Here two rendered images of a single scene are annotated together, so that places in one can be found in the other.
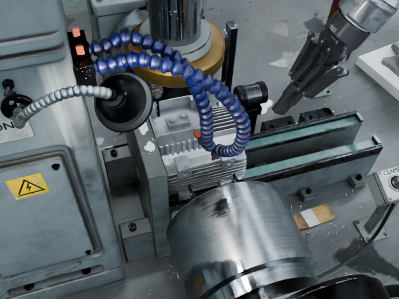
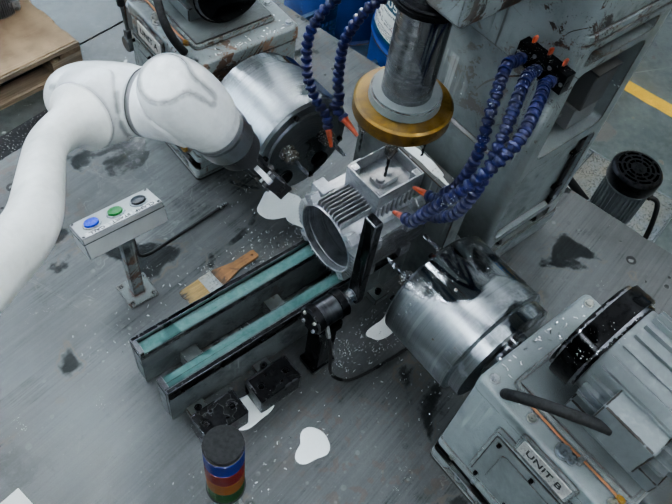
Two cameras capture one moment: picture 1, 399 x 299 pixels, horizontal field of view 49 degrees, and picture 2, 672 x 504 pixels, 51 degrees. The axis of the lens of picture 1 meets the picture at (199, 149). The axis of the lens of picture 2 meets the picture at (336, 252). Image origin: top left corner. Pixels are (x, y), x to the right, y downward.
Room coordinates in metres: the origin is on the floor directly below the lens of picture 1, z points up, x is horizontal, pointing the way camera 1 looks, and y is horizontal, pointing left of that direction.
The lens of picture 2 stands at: (1.46, -0.45, 2.18)
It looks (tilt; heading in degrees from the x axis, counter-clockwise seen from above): 55 degrees down; 152
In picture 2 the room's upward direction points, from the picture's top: 11 degrees clockwise
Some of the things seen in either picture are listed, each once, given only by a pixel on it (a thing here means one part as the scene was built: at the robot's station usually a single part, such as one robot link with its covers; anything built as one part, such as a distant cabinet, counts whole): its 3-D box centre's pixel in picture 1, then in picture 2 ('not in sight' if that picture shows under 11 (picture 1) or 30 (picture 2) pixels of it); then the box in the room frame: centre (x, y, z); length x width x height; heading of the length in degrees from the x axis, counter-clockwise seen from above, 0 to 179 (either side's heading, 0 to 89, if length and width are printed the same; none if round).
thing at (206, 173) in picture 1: (193, 148); (361, 217); (0.66, 0.01, 1.01); 0.20 x 0.19 x 0.19; 109
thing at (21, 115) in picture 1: (72, 101); not in sight; (0.36, 0.15, 1.46); 0.18 x 0.11 x 0.13; 110
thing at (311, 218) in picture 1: (300, 222); (221, 275); (0.59, -0.28, 0.80); 0.21 x 0.05 x 0.01; 114
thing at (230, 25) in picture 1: (228, 68); (363, 262); (0.83, -0.06, 1.12); 0.04 x 0.03 x 0.26; 110
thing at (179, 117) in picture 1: (177, 125); (383, 180); (0.64, 0.05, 1.11); 0.12 x 0.11 x 0.07; 109
